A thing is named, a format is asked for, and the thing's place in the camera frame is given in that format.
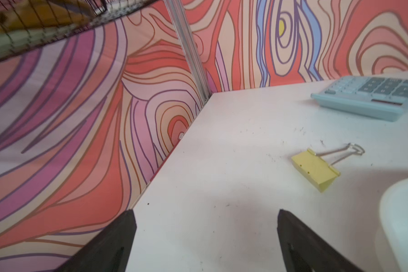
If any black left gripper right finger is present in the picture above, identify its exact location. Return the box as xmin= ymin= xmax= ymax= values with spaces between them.
xmin=277 ymin=209 xmax=361 ymax=272

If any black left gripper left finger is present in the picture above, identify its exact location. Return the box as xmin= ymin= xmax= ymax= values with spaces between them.
xmin=56 ymin=210 xmax=137 ymax=272

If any white plastic storage box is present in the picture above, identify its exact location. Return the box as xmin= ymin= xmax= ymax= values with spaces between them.
xmin=375 ymin=179 xmax=408 ymax=272

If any yellow binder clip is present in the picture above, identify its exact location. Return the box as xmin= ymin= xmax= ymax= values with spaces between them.
xmin=291 ymin=143 xmax=366 ymax=193

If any grey calculator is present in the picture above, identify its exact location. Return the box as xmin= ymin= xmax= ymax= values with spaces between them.
xmin=311 ymin=76 xmax=408 ymax=122

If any yellow item in left basket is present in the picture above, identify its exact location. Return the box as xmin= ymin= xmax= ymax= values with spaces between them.
xmin=0 ymin=1 xmax=96 ymax=34

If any left wire basket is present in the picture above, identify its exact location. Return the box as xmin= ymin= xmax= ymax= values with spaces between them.
xmin=0 ymin=0 xmax=153 ymax=62

